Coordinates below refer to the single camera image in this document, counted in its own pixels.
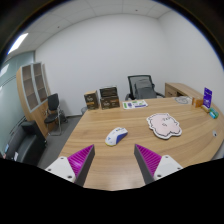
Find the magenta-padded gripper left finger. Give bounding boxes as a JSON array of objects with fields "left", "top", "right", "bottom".
[{"left": 44, "top": 143, "right": 96, "bottom": 187}]

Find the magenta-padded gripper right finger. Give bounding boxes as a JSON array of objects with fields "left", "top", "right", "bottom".
[{"left": 133, "top": 143, "right": 184, "bottom": 186}]

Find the white and blue computer mouse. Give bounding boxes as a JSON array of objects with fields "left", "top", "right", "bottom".
[{"left": 104, "top": 126, "right": 129, "bottom": 147}]

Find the pink pig-shaped mouse pad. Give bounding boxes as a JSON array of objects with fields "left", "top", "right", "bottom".
[{"left": 146, "top": 112, "right": 183, "bottom": 140}]

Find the black leather sofa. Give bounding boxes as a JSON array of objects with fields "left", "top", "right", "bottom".
[{"left": 3, "top": 120, "right": 48, "bottom": 167}]

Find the black visitor chair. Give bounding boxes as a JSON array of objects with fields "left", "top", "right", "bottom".
[{"left": 44, "top": 92, "right": 68, "bottom": 136}]

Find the round grey patterned disc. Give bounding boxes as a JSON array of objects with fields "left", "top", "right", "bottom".
[{"left": 174, "top": 95, "right": 192, "bottom": 105}]

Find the white sheet with coloured prints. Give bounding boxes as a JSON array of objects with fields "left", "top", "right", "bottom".
[{"left": 122, "top": 99, "right": 149, "bottom": 110}]

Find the small teal box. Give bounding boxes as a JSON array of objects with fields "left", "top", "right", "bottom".
[{"left": 208, "top": 108, "right": 220, "bottom": 120}]

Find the small orange box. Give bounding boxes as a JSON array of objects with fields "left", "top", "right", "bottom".
[{"left": 191, "top": 96, "right": 204, "bottom": 108}]

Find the small brown cardboard box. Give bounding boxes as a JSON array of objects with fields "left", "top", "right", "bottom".
[{"left": 83, "top": 90, "right": 101, "bottom": 111}]

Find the wooden side cabinet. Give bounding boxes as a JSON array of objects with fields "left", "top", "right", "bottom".
[{"left": 164, "top": 82, "right": 204, "bottom": 100}]

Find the grey backpack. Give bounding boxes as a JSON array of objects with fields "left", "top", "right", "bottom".
[{"left": 133, "top": 78, "right": 158, "bottom": 100}]

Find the wooden shelf unit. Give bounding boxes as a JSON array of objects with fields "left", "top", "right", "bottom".
[{"left": 16, "top": 62, "right": 53, "bottom": 138}]

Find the purple standing card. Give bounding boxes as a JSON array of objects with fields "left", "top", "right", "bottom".
[{"left": 202, "top": 87, "right": 213, "bottom": 110}]

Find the black mesh office chair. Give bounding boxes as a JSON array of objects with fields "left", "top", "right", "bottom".
[{"left": 124, "top": 74, "right": 166, "bottom": 102}]

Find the black cardboard box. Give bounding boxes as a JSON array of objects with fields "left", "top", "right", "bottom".
[{"left": 99, "top": 85, "right": 119, "bottom": 99}]

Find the rectangular ceiling light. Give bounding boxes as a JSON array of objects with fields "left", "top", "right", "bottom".
[{"left": 7, "top": 32, "right": 30, "bottom": 55}]

